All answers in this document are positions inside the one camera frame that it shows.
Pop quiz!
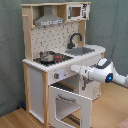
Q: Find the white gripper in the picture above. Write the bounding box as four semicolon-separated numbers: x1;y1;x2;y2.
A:
71;65;96;79

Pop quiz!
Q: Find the white oven door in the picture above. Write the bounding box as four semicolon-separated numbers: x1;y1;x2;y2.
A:
49;86;92;128

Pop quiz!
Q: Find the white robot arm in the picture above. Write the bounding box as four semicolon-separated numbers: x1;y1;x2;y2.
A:
71;58;128;87

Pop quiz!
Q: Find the wooden toy kitchen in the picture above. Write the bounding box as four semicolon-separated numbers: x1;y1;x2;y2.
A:
22;2;105;128

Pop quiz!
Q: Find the grey toy sink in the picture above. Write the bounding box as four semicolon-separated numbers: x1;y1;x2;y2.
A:
66;47;94;56

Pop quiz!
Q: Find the white cabinet door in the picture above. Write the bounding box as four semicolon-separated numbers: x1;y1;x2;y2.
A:
79;58;103;101

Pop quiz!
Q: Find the black toy stovetop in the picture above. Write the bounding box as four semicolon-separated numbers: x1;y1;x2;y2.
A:
34;53;71;66

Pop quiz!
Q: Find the black toy faucet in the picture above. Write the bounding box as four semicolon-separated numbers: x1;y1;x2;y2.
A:
67;33;82;49

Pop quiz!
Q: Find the silver toy pot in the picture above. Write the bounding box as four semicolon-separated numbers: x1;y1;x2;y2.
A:
40;51;55;62

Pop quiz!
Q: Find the toy microwave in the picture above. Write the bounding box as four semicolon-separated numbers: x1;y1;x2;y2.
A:
67;3;90;21

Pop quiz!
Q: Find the grey range hood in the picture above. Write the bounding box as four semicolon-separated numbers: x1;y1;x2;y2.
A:
35;6;64;27

